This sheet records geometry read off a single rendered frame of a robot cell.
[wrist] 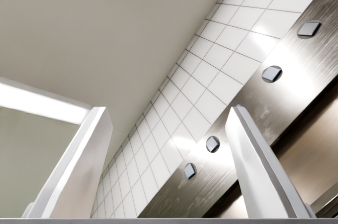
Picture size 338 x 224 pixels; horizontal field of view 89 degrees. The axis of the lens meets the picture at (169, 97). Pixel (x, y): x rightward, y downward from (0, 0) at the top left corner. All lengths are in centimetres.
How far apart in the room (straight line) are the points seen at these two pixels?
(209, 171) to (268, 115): 29
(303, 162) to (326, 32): 38
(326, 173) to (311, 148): 7
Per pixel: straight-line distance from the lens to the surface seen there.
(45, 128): 120
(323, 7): 78
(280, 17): 82
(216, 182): 69
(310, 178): 58
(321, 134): 61
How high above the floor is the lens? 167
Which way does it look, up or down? 51 degrees up
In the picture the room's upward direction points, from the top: 37 degrees counter-clockwise
